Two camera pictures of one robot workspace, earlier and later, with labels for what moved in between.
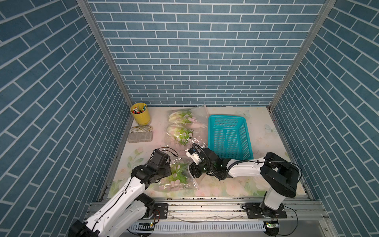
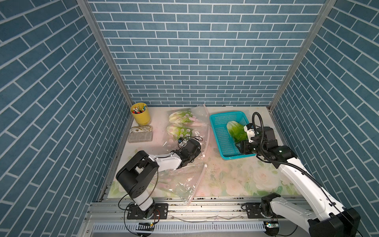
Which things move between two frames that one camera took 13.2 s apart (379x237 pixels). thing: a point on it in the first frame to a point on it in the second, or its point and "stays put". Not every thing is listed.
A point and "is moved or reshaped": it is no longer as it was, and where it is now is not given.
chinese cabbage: x=179 y=172 to x=238 y=132
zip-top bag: x=179 y=178 is moved or reshaped
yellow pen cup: x=140 y=113 stays put
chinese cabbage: x=183 y=117 stays put
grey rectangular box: x=141 y=137 stays put
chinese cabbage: x=182 y=135 stays put
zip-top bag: x=191 y=117 stays put
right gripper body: x=201 y=169 to x=252 y=147
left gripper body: x=164 y=171 to x=191 y=157
